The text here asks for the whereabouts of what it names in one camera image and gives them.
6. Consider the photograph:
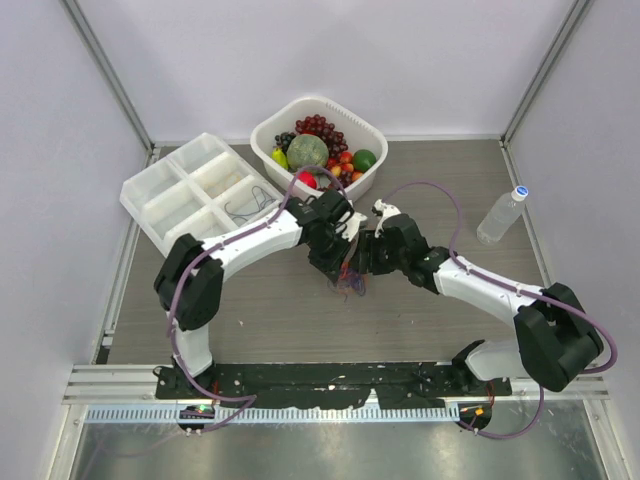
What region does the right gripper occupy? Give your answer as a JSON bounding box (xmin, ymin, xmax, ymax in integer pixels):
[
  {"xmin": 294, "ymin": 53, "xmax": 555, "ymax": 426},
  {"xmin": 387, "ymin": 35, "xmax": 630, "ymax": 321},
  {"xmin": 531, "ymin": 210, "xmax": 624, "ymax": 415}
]
[{"xmin": 348, "ymin": 230, "xmax": 408, "ymax": 275}]

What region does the orange thin wire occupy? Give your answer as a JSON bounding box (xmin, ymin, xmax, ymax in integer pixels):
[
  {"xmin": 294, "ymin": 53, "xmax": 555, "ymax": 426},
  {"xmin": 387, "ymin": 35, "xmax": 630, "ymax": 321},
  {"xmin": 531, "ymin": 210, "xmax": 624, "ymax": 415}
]
[{"xmin": 337, "ymin": 267, "xmax": 356, "ymax": 303}]

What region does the dark purple thin wire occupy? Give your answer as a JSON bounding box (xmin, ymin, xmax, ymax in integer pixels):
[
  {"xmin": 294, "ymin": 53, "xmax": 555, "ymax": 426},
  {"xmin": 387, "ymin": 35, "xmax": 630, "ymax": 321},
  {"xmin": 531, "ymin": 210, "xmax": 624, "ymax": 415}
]
[{"xmin": 222, "ymin": 185, "xmax": 277, "ymax": 226}]

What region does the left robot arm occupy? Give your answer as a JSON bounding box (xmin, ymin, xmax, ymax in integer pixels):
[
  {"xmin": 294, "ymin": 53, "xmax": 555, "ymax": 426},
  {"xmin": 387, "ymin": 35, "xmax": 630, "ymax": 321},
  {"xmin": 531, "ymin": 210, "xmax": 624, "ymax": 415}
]
[{"xmin": 154, "ymin": 190, "xmax": 367, "ymax": 402}]

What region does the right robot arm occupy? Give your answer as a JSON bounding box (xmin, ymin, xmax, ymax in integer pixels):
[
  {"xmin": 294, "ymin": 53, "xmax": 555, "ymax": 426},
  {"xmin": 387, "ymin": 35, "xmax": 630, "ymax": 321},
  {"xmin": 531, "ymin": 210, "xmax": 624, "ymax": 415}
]
[{"xmin": 350, "ymin": 200, "xmax": 604, "ymax": 395}]

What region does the red apple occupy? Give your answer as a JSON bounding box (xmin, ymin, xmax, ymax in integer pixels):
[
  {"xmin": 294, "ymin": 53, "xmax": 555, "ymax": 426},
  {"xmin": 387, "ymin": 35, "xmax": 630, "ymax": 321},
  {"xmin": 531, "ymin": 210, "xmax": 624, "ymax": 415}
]
[{"xmin": 298, "ymin": 171, "xmax": 318, "ymax": 189}]

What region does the cherries cluster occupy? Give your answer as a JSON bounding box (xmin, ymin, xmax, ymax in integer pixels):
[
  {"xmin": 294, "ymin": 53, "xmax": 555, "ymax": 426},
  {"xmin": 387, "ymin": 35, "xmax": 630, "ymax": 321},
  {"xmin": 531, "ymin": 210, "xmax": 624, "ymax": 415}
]
[{"xmin": 325, "ymin": 151, "xmax": 364, "ymax": 188}]

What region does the green lime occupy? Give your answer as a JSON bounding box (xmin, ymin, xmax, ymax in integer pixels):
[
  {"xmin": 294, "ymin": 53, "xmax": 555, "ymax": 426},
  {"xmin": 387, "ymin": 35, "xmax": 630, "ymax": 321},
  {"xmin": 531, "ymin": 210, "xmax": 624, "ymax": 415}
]
[{"xmin": 352, "ymin": 149, "xmax": 377, "ymax": 173}]

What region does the green melon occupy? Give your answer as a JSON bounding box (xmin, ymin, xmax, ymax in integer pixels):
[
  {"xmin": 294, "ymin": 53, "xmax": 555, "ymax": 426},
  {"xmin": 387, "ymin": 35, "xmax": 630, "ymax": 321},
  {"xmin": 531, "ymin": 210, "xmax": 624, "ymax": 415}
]
[{"xmin": 286, "ymin": 134, "xmax": 329, "ymax": 172}]

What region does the yellow pear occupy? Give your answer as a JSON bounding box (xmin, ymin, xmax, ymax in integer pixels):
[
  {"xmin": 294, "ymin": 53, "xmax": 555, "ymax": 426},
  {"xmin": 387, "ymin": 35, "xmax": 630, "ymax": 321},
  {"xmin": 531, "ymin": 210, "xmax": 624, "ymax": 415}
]
[{"xmin": 271, "ymin": 148, "xmax": 289, "ymax": 171}]

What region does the dark grapes bunch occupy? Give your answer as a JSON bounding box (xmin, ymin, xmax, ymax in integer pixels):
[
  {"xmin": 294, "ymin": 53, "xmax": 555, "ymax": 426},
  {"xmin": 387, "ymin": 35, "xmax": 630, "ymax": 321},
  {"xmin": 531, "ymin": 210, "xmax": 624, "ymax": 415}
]
[{"xmin": 274, "ymin": 132, "xmax": 297, "ymax": 153}]

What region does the white fruit basket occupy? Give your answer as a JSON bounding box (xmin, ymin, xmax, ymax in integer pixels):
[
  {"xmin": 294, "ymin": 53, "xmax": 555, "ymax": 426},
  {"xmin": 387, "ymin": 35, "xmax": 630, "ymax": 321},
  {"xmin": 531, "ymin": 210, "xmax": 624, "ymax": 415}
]
[{"xmin": 250, "ymin": 96, "xmax": 389, "ymax": 201}]

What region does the red grapes bunch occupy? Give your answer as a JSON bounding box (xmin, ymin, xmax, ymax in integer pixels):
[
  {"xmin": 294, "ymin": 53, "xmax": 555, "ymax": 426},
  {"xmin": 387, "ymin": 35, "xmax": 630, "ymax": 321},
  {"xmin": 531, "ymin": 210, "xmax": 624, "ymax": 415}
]
[{"xmin": 294, "ymin": 114, "xmax": 349, "ymax": 159}]

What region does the clear water bottle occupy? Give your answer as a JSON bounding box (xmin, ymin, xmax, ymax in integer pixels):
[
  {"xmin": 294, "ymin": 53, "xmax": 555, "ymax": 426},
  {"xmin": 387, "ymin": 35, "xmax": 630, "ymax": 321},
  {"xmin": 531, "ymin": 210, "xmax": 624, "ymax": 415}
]
[{"xmin": 476, "ymin": 185, "xmax": 529, "ymax": 245}]

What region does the white compartment tray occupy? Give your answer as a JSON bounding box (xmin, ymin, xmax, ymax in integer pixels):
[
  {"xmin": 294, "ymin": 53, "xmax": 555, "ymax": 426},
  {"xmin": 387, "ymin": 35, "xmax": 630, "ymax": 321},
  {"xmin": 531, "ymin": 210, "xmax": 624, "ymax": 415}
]
[{"xmin": 120, "ymin": 133, "xmax": 283, "ymax": 256}]

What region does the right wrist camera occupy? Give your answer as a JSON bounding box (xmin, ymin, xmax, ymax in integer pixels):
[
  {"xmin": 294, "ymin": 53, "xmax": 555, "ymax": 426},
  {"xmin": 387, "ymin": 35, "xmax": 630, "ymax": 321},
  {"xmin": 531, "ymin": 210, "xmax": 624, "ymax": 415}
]
[{"xmin": 372, "ymin": 199, "xmax": 401, "ymax": 238}]

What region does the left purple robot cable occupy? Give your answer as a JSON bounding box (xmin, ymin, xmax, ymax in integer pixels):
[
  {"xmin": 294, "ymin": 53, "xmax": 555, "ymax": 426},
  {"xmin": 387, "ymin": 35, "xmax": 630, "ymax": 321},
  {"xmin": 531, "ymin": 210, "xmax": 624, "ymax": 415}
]
[{"xmin": 164, "ymin": 165, "xmax": 349, "ymax": 437}]

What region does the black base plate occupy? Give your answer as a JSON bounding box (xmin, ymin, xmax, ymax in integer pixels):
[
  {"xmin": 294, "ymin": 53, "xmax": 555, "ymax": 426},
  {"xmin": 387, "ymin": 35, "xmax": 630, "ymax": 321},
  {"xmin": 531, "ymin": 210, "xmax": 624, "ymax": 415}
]
[{"xmin": 154, "ymin": 360, "xmax": 514, "ymax": 409}]

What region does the slotted cable duct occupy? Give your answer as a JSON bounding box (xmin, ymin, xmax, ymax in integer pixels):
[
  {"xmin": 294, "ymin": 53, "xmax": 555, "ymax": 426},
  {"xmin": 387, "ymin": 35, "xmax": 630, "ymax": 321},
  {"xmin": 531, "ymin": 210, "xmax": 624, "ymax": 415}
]
[{"xmin": 85, "ymin": 401, "xmax": 460, "ymax": 425}]

